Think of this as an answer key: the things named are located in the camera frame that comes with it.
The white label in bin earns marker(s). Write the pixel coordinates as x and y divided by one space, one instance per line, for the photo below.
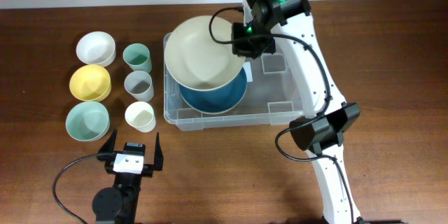
248 71

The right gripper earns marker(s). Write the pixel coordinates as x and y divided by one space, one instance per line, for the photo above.
242 49

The cream white cup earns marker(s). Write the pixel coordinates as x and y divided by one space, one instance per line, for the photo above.
141 116

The yellow small bowl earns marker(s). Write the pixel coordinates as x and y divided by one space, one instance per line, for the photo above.
90 83

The mint green cup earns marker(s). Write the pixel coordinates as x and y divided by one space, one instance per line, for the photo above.
138 57

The mint green small bowl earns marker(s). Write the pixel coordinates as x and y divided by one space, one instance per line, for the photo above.
88 121

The dark blue plate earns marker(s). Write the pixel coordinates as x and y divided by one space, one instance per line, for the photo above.
232 93

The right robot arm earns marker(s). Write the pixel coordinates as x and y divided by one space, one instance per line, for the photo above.
288 26

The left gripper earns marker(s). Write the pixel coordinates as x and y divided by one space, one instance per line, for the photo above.
158 158

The beige plate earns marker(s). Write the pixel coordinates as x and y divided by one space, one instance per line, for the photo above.
195 60
212 109

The grey cup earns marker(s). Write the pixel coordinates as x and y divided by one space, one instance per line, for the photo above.
140 85

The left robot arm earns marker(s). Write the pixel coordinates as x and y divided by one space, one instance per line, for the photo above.
118 203

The white small bowl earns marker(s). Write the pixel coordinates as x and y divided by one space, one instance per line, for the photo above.
97 48

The clear plastic storage bin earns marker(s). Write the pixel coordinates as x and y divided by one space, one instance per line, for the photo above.
271 98

